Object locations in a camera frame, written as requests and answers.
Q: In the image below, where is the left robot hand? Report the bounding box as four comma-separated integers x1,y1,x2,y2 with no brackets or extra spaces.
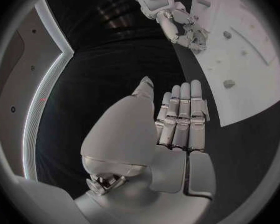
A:
73,76,217,224

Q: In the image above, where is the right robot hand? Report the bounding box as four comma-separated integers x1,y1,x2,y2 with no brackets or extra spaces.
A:
155,8,211,55

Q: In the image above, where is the white task board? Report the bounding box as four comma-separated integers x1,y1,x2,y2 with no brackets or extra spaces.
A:
173,0,280,128

